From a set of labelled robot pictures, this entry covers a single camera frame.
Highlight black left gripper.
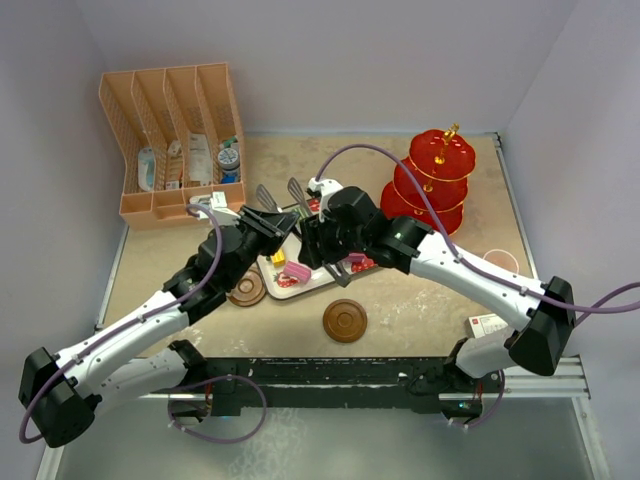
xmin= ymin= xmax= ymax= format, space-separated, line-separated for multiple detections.
xmin=223 ymin=205 xmax=298 ymax=289

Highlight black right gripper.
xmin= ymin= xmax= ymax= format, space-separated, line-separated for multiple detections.
xmin=299 ymin=211 xmax=368 ymax=270

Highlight metal serving tongs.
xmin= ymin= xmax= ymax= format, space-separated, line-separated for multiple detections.
xmin=255 ymin=177 xmax=351 ymax=287

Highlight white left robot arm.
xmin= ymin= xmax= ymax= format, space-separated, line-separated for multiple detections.
xmin=18 ymin=204 xmax=299 ymax=448

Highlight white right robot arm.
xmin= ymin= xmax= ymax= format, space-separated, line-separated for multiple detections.
xmin=298 ymin=179 xmax=576 ymax=391

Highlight yellow toy cake slice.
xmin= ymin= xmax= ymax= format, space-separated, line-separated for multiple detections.
xmin=270 ymin=249 xmax=286 ymax=268

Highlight pink toy cake slice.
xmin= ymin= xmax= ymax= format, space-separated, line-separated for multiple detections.
xmin=283 ymin=261 xmax=312 ymax=284

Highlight white strawberry tray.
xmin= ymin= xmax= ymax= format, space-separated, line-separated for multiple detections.
xmin=257 ymin=199 xmax=378 ymax=300

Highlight brown coaster by mug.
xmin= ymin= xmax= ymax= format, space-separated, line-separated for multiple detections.
xmin=228 ymin=267 xmax=266 ymax=307

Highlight blue white round tin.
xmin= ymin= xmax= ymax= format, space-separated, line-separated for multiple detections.
xmin=217 ymin=147 xmax=240 ymax=172

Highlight white sachet packet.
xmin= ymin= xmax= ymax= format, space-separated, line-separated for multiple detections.
xmin=188 ymin=133 xmax=213 ymax=185

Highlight brown coaster centre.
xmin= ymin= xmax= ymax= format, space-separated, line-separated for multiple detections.
xmin=322 ymin=299 xmax=368 ymax=343

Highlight red three-tier stand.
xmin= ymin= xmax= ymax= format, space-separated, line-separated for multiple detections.
xmin=380 ymin=124 xmax=476 ymax=235

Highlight small boxed packets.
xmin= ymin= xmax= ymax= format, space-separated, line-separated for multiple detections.
xmin=165 ymin=140 xmax=183 ymax=190

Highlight pink desk organizer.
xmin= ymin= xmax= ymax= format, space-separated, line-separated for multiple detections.
xmin=99 ymin=63 xmax=247 ymax=230

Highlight blue white pouch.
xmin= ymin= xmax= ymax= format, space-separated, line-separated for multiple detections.
xmin=137 ymin=147 xmax=155 ymax=192

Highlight clear plastic cup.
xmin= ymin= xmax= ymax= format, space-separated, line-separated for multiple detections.
xmin=482 ymin=248 xmax=520 ymax=274

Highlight white red card box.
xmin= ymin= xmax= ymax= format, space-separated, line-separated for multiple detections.
xmin=468 ymin=314 xmax=508 ymax=338

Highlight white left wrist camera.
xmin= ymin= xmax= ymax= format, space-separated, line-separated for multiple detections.
xmin=191 ymin=192 xmax=240 ymax=226

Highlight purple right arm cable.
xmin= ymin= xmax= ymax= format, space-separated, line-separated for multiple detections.
xmin=313 ymin=143 xmax=640 ymax=321

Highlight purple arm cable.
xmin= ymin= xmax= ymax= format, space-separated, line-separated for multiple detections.
xmin=313 ymin=143 xmax=640 ymax=321
xmin=18 ymin=202 xmax=224 ymax=445

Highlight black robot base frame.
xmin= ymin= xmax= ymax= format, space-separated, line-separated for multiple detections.
xmin=169 ymin=340 xmax=504 ymax=419

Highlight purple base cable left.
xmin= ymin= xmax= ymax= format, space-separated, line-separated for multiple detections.
xmin=167 ymin=372 xmax=270 ymax=445

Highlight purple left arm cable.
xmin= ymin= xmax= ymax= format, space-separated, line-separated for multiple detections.
xmin=18 ymin=202 xmax=224 ymax=445

